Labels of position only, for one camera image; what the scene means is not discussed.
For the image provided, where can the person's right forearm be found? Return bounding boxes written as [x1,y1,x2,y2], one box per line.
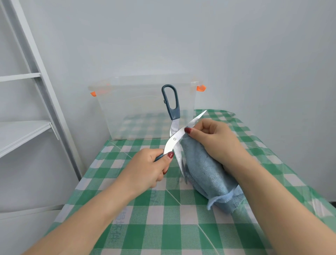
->
[237,165,336,255]

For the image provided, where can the person's left forearm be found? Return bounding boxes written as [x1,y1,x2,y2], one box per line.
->
[22,181,134,255]

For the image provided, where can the blue microfibre cloth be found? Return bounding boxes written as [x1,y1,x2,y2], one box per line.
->
[180,133,247,215]

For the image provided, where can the clear plastic storage box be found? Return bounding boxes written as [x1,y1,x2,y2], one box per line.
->
[88,75,207,140]

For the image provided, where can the blue handled steel scissors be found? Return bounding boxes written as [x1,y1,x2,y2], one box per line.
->
[153,84,208,184]

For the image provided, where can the person's right hand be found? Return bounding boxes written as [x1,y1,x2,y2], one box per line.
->
[184,118,260,184]

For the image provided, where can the white metal shelf rack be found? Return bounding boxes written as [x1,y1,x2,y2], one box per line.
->
[0,0,84,220]

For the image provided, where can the person's left hand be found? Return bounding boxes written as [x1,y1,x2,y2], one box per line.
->
[115,148,175,203]

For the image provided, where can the green white checkered tablecloth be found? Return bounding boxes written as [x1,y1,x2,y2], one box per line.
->
[44,109,336,255]

